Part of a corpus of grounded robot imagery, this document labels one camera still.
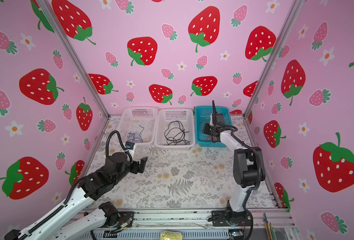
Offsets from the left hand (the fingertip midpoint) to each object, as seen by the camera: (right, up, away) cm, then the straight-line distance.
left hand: (140, 155), depth 75 cm
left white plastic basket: (-20, +22, +40) cm, 50 cm away
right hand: (+35, +14, +21) cm, 43 cm away
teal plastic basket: (+38, +24, +44) cm, 63 cm away
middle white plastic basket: (+23, +24, +40) cm, 52 cm away
